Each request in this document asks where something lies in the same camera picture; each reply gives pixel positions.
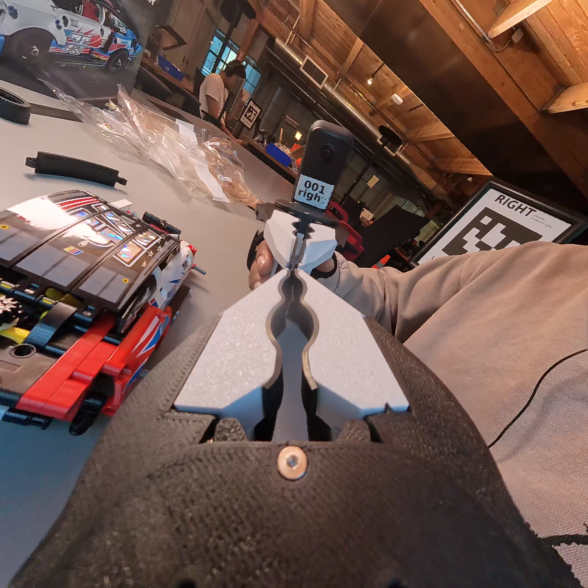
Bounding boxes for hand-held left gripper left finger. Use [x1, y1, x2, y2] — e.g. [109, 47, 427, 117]
[174, 269, 291, 442]

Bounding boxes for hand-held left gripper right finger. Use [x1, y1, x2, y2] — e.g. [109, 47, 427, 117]
[292, 269, 410, 443]

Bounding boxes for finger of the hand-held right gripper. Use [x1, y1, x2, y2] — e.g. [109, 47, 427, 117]
[299, 224, 338, 277]
[264, 212, 299, 276]

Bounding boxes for lego race car model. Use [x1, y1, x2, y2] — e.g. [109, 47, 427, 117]
[0, 189, 207, 437]

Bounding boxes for person's right forearm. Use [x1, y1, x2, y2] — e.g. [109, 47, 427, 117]
[331, 241, 588, 343]

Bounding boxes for black curved lego panel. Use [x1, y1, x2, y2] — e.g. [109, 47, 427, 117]
[25, 151, 128, 188]

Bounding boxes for lego set box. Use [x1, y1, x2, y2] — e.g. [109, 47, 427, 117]
[0, 0, 174, 99]

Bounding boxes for black lego tire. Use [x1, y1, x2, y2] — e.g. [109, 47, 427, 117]
[0, 87, 32, 126]

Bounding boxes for person's right hand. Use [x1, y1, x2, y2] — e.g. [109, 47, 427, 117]
[248, 239, 281, 291]

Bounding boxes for red chair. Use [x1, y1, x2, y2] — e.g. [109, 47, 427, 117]
[326, 202, 365, 263]

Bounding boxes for blue crate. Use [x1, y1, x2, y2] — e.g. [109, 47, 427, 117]
[266, 142, 299, 169]

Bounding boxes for small marker board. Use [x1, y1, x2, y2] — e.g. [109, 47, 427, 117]
[239, 99, 262, 132]

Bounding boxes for crumpled clear plastic bags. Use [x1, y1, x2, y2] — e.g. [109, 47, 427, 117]
[39, 78, 262, 207]

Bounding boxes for framed marker sign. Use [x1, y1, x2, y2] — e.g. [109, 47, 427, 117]
[410, 178, 585, 267]

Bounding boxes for person's beige hoodie torso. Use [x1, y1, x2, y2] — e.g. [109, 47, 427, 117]
[404, 303, 588, 588]

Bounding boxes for black microphone cable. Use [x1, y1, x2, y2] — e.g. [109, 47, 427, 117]
[487, 348, 588, 449]

